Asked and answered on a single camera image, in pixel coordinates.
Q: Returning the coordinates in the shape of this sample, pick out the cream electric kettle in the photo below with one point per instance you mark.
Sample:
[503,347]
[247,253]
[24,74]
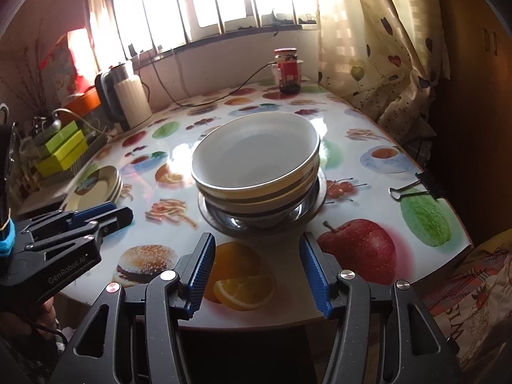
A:
[130,100]

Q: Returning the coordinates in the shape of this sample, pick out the black binder clip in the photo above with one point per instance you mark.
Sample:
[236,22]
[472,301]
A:
[422,188]

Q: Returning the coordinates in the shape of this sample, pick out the beige plate with blue pattern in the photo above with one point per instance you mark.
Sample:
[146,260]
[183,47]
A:
[90,186]
[116,192]

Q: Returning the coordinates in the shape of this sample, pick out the white bowl with brown stripe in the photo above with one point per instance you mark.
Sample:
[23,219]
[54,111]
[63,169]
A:
[264,209]
[264,196]

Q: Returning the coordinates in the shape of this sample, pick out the printed blanket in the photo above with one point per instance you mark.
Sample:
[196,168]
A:
[476,304]

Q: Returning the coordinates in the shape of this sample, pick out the white bowl with beige outside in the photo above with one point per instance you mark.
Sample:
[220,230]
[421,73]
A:
[256,152]

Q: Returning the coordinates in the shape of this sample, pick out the barred window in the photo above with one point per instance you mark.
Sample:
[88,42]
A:
[200,4]

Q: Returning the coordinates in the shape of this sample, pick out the stainless steel basin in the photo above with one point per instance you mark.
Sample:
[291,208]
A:
[260,224]

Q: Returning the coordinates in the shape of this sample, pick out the orange plastic container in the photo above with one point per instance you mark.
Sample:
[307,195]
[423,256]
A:
[84,102]

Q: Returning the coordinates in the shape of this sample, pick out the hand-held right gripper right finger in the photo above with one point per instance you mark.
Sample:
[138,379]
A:
[314,276]

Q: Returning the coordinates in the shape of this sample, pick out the dried branches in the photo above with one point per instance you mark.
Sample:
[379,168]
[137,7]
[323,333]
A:
[24,76]

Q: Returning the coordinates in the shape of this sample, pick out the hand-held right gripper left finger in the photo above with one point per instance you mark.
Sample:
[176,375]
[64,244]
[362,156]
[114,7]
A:
[202,276]

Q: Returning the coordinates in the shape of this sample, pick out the red label glass jar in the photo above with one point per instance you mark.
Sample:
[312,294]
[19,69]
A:
[287,72]

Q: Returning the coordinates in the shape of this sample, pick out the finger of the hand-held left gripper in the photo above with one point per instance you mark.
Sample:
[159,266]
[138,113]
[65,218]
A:
[112,218]
[72,240]

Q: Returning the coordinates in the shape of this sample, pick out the person's left hand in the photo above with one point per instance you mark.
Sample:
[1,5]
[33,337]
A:
[46,311]

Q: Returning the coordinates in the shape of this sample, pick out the wooden cabinet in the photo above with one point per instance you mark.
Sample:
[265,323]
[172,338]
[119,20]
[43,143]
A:
[480,88]

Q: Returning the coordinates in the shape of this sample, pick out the lime green box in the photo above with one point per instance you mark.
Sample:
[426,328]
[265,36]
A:
[64,156]

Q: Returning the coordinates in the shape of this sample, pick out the fruit printed tablecloth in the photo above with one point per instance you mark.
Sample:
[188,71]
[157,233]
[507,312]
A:
[360,160]

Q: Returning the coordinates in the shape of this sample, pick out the heart printed curtain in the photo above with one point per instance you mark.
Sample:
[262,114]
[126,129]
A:
[384,48]

